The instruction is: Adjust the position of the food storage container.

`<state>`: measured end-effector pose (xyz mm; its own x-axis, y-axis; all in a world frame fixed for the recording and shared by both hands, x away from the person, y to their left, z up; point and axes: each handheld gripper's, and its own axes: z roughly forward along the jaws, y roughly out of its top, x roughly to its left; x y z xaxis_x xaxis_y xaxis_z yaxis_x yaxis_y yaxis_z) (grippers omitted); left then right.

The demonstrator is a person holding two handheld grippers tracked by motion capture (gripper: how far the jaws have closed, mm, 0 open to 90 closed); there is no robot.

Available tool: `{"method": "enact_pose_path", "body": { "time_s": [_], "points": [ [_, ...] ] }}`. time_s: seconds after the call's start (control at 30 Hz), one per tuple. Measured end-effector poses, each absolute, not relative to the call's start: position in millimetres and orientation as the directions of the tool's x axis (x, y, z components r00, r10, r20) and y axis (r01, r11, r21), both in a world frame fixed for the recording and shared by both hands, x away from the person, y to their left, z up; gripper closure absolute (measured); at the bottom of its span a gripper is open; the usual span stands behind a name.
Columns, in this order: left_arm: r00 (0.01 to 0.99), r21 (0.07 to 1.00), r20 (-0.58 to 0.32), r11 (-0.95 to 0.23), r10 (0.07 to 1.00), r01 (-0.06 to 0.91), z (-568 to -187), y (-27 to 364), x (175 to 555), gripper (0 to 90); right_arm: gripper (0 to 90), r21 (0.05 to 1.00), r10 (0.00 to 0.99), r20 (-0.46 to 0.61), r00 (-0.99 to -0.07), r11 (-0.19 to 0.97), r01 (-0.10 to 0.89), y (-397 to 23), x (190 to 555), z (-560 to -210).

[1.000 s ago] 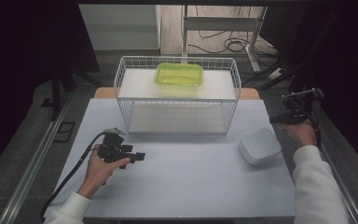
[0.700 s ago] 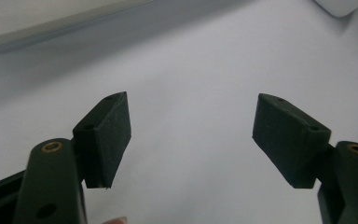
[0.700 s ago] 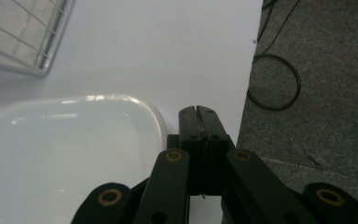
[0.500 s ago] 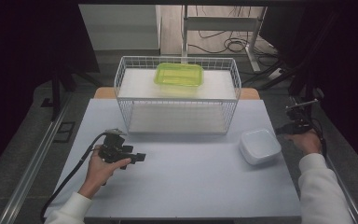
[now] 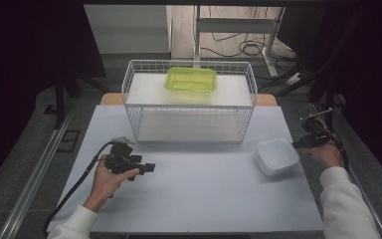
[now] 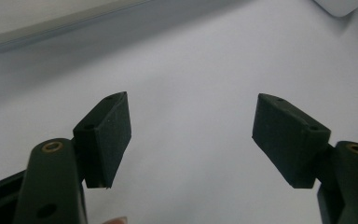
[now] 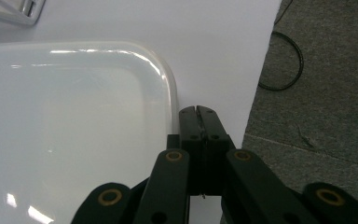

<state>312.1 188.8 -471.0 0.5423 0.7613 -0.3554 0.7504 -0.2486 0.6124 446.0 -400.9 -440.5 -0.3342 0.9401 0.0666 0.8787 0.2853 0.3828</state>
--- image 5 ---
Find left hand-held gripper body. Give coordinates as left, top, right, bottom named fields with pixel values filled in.
left=103, top=136, right=146, bottom=175

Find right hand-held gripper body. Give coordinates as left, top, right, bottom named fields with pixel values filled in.
left=299, top=108, right=336, bottom=147

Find white square bowl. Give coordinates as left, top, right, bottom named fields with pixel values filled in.
left=254, top=137, right=301, bottom=177

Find white wire shelf rack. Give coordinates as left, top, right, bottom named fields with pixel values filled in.
left=121, top=59, right=259, bottom=144

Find green plastic container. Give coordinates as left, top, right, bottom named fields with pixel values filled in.
left=163, top=66, right=218, bottom=94

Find person's right hand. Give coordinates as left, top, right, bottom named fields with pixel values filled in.
left=300, top=140, right=343, bottom=169

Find person's left hand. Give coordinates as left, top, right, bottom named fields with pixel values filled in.
left=83, top=154, right=140, bottom=213

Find black stand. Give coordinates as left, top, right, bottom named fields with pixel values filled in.
left=258, top=13, right=362, bottom=133
left=53, top=64, right=109, bottom=130

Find black floor plate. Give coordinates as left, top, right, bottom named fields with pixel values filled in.
left=57, top=129, right=81, bottom=153

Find white power strip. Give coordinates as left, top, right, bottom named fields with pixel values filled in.
left=286, top=72, right=303, bottom=86

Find wooden table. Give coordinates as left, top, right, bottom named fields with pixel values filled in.
left=99, top=93, right=279, bottom=108

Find aluminium rail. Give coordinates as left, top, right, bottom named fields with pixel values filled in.
left=309, top=103, right=382, bottom=239
left=0, top=99, right=78, bottom=239

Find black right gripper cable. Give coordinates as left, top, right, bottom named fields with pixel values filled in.
left=324, top=127, right=350, bottom=173

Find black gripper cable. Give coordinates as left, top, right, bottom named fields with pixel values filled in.
left=43, top=141, right=117, bottom=237
left=324, top=127, right=350, bottom=173

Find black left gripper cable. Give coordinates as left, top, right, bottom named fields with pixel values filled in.
left=43, top=141, right=117, bottom=237

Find black floor cables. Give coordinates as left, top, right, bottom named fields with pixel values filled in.
left=200, top=6, right=299, bottom=73

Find white metal desk frame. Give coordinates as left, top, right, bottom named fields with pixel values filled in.
left=193, top=5, right=287, bottom=79

